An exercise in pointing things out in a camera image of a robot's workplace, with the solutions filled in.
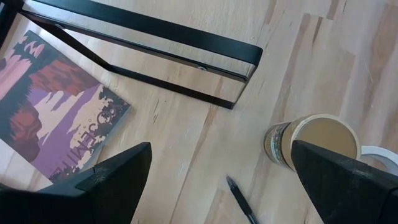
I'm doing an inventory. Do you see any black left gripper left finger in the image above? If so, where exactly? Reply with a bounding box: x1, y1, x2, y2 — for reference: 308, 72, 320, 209
0, 142, 153, 224

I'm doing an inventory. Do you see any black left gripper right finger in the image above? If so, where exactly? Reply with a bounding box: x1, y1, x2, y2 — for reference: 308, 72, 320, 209
291, 139, 398, 224

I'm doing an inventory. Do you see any white tape roll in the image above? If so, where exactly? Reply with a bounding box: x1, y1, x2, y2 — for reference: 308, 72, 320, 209
360, 145, 398, 177

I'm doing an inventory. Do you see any black pen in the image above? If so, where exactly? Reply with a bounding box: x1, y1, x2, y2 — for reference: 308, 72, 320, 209
226, 175, 261, 224

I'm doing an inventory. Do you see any purple Yosemite book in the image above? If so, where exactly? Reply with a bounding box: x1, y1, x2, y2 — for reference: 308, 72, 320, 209
0, 30, 131, 184

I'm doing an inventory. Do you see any wooden shelf with black frame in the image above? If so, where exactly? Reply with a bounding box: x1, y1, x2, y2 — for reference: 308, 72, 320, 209
0, 0, 264, 110

